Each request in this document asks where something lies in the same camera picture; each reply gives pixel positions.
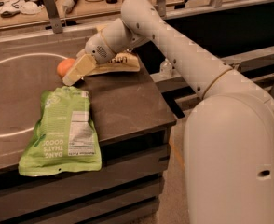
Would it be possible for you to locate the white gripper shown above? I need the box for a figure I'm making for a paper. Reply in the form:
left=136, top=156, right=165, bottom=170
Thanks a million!
left=62, top=31, right=116, bottom=86

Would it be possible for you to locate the orange fruit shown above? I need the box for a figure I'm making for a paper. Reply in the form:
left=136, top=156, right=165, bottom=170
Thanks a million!
left=56, top=58, right=75, bottom=77

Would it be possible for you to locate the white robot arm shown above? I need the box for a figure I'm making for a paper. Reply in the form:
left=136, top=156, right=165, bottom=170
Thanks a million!
left=62, top=0, right=274, bottom=224

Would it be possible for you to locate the brown sea salt chip bag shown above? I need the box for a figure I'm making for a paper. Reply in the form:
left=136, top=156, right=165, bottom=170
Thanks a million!
left=89, top=24, right=140, bottom=76

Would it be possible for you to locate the green rice chip bag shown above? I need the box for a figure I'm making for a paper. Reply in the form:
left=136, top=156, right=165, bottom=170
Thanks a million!
left=18, top=86, right=102, bottom=176

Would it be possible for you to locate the grey handheld tool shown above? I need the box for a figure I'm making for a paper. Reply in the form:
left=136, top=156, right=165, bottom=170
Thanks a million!
left=62, top=0, right=78, bottom=14

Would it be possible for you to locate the white face mask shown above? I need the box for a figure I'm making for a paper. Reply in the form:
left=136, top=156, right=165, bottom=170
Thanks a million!
left=20, top=1, right=42, bottom=15

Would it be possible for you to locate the dark counter cabinet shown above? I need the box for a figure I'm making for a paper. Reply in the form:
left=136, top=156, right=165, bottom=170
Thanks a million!
left=0, top=31, right=175, bottom=224

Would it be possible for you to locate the clear sanitizer bottle left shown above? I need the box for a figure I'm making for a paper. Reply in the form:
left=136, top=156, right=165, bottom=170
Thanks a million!
left=159, top=59, right=173, bottom=78

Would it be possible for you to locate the grey metal bracket left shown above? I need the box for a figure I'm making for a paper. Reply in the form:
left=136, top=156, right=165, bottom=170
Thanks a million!
left=43, top=0, right=62, bottom=34

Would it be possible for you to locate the grey metal rail shelf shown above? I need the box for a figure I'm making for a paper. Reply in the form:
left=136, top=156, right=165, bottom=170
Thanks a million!
left=151, top=46, right=274, bottom=93

